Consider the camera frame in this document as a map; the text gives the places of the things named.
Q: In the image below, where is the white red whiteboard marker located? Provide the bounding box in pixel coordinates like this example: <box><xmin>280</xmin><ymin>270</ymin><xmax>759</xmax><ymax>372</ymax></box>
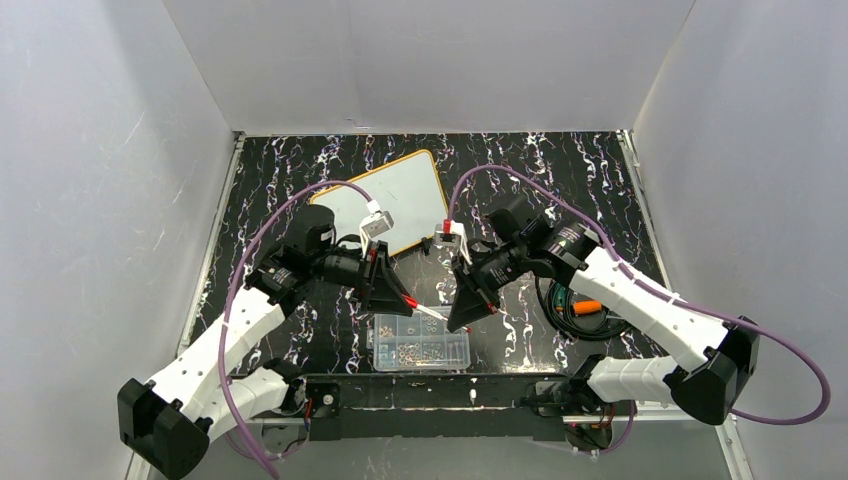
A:
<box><xmin>403</xmin><ymin>297</ymin><xmax>472</xmax><ymax>335</ymax></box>

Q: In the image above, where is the yellow framed whiteboard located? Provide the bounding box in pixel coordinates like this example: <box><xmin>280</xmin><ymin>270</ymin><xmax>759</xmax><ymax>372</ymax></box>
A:
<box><xmin>310</xmin><ymin>149</ymin><xmax>448</xmax><ymax>256</ymax></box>

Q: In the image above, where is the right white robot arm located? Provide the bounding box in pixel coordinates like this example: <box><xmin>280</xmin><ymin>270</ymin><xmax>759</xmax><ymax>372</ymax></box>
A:
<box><xmin>435</xmin><ymin>199</ymin><xmax>759</xmax><ymax>425</ymax></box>

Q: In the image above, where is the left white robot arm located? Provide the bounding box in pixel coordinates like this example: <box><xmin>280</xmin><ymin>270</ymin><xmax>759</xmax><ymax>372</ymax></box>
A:
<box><xmin>117</xmin><ymin>201</ymin><xmax>413</xmax><ymax>479</ymax></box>

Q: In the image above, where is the clear plastic screw box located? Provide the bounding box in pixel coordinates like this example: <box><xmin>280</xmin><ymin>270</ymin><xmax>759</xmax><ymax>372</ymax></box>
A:
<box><xmin>372</xmin><ymin>311</ymin><xmax>471</xmax><ymax>372</ymax></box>

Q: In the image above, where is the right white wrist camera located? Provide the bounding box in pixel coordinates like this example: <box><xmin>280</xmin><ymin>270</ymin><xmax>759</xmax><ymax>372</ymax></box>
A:
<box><xmin>433</xmin><ymin>219</ymin><xmax>472</xmax><ymax>264</ymax></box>

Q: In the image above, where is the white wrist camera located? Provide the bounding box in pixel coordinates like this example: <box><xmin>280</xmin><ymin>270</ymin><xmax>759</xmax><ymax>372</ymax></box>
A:
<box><xmin>359</xmin><ymin>208</ymin><xmax>394</xmax><ymax>245</ymax></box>
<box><xmin>433</xmin><ymin>219</ymin><xmax>472</xmax><ymax>264</ymax></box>

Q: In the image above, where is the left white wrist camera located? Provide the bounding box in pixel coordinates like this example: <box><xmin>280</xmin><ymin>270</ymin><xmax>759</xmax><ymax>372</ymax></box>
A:
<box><xmin>359</xmin><ymin>208</ymin><xmax>394</xmax><ymax>245</ymax></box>

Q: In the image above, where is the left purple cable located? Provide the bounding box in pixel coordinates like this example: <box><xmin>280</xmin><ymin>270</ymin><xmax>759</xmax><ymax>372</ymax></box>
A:
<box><xmin>218</xmin><ymin>180</ymin><xmax>379</xmax><ymax>480</ymax></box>

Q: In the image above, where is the green handled screwdriver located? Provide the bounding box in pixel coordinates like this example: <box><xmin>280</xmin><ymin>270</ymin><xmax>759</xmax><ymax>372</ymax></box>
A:
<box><xmin>549</xmin><ymin>282</ymin><xmax>572</xmax><ymax>313</ymax></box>

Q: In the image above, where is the black ethernet cable teal plug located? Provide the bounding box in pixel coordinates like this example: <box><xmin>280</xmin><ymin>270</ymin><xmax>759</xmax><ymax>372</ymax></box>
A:
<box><xmin>533</xmin><ymin>276</ymin><xmax>633</xmax><ymax>342</ymax></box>

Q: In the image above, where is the orange handled screwdriver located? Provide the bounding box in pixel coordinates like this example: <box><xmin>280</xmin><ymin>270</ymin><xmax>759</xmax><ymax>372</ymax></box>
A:
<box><xmin>555</xmin><ymin>300</ymin><xmax>603</xmax><ymax>316</ymax></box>

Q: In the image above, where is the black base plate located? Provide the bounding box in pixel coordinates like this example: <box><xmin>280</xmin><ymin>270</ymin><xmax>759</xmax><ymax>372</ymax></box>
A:
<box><xmin>242</xmin><ymin>373</ymin><xmax>637</xmax><ymax>443</ymax></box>

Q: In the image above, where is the aluminium side rail left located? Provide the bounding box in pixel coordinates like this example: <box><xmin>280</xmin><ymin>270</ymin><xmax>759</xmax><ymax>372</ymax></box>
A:
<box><xmin>175</xmin><ymin>131</ymin><xmax>246</xmax><ymax>357</ymax></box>

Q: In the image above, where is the aluminium side rail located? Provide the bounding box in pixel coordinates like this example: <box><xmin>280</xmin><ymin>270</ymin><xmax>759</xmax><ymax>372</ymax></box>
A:
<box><xmin>616</xmin><ymin>129</ymin><xmax>670</xmax><ymax>287</ymax></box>
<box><xmin>175</xmin><ymin>131</ymin><xmax>246</xmax><ymax>357</ymax></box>

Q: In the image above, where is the aluminium side rail right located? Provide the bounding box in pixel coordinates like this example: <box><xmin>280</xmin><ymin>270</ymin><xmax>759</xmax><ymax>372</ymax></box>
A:
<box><xmin>616</xmin><ymin>129</ymin><xmax>670</xmax><ymax>287</ymax></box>

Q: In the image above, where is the aluminium front rail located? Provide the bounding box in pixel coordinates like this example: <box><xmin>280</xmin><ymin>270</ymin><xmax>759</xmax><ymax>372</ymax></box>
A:
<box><xmin>125</xmin><ymin>374</ymin><xmax>757</xmax><ymax>480</ymax></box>

